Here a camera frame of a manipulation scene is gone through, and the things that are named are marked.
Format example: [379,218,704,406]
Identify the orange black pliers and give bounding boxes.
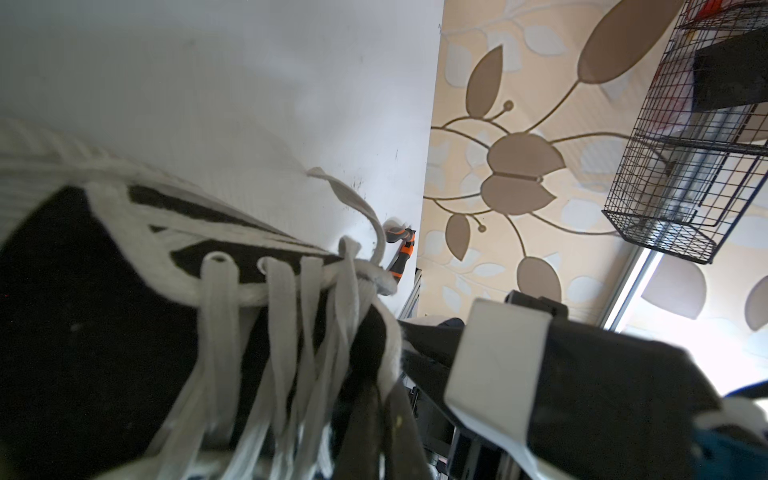
[384,217,416,283]

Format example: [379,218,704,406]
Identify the right wire basket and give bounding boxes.
[604,1,767,264]

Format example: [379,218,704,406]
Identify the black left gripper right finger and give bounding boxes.
[383,381,432,480]

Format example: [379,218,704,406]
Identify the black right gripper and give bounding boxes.
[398,290,768,480]

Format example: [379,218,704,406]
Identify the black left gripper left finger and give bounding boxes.
[332,380,382,480]

